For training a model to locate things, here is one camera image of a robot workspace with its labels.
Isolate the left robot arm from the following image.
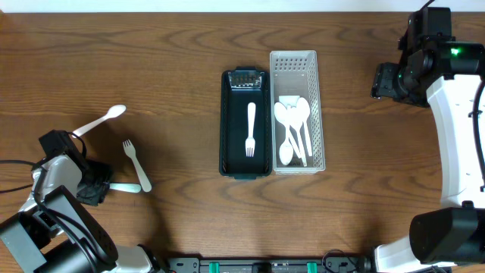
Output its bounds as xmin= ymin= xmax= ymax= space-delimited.
xmin=1 ymin=130 xmax=162 ymax=272

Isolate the white fork tines down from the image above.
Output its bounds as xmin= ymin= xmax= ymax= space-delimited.
xmin=245 ymin=102 xmax=256 ymax=158

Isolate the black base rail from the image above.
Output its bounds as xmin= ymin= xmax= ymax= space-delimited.
xmin=161 ymin=249 xmax=375 ymax=273

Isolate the black plastic basket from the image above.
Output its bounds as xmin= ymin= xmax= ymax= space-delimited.
xmin=219 ymin=67 xmax=272 ymax=180

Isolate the white spoon thin handle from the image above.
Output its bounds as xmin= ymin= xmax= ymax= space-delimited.
xmin=276 ymin=107 xmax=294 ymax=165

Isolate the clear plastic basket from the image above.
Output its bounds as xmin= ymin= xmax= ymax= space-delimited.
xmin=270 ymin=50 xmax=326 ymax=174

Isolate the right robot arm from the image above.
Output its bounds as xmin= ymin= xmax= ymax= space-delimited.
xmin=371 ymin=2 xmax=484 ymax=272

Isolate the white fork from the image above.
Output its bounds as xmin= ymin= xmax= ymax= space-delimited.
xmin=109 ymin=183 xmax=142 ymax=193
xmin=122 ymin=140 xmax=152 ymax=192

